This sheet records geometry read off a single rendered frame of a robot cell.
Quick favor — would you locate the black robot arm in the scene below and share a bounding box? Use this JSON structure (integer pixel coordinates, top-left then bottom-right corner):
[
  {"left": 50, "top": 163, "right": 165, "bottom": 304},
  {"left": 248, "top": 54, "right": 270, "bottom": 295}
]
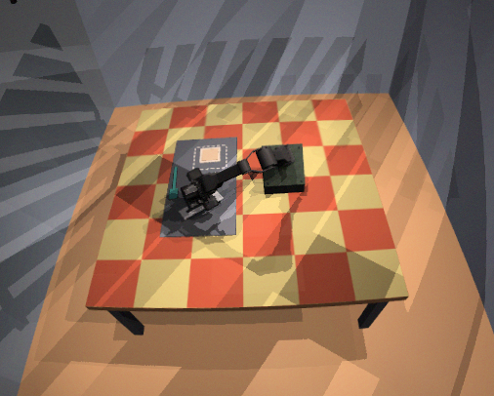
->
[{"left": 181, "top": 144, "right": 296, "bottom": 204}]

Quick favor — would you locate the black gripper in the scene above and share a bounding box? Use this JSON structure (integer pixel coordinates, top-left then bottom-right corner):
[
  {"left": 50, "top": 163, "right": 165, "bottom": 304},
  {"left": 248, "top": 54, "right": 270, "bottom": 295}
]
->
[{"left": 187, "top": 168, "right": 219, "bottom": 212}]

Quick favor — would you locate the peach square tile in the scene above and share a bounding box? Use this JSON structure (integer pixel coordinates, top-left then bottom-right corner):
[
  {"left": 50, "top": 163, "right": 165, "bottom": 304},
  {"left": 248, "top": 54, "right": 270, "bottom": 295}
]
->
[{"left": 199, "top": 147, "right": 221, "bottom": 163}]

